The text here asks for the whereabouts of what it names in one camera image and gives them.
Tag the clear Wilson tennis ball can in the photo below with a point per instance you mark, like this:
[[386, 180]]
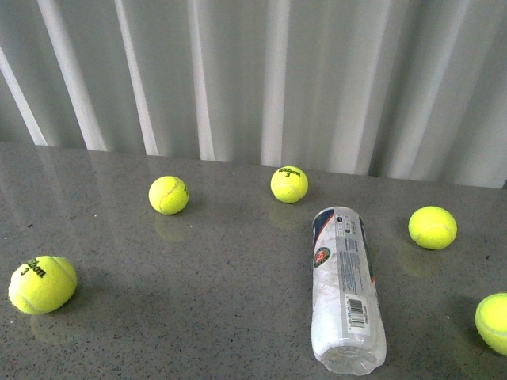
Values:
[[347, 332]]

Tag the Wilson tennis ball back centre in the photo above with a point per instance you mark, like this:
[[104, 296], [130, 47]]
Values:
[[289, 184]]

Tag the tennis ball back left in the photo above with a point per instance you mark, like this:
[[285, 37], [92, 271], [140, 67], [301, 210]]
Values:
[[168, 195]]

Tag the tennis ball right of can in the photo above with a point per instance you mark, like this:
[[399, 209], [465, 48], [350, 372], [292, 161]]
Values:
[[432, 227]]

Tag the tennis ball front left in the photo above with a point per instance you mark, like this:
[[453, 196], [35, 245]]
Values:
[[42, 285]]

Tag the tennis ball far right edge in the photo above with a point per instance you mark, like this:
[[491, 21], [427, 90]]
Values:
[[491, 321]]

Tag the white pleated curtain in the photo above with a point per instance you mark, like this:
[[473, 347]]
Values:
[[412, 90]]

